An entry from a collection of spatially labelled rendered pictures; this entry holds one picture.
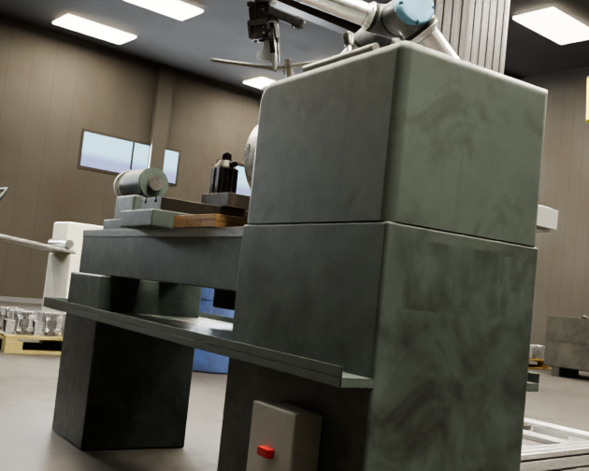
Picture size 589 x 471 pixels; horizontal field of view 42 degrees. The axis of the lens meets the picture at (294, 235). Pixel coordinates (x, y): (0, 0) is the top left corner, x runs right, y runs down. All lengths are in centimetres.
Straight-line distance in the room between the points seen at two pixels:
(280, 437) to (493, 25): 195
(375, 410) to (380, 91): 67
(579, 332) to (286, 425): 802
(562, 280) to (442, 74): 1109
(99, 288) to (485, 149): 178
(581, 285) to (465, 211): 1085
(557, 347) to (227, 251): 767
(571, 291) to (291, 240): 1091
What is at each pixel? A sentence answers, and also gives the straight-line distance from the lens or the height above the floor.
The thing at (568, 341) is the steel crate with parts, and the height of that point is 42.
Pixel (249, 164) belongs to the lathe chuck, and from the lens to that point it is 223.
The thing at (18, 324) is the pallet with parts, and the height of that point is 21.
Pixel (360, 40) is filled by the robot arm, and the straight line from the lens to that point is 312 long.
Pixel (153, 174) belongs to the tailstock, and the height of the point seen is 112.
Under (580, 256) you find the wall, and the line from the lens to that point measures 1262.
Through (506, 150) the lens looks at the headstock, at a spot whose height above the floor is 107.
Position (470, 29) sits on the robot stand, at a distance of 302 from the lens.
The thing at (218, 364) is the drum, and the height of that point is 7.
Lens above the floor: 70
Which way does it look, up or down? 4 degrees up
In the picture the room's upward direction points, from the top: 6 degrees clockwise
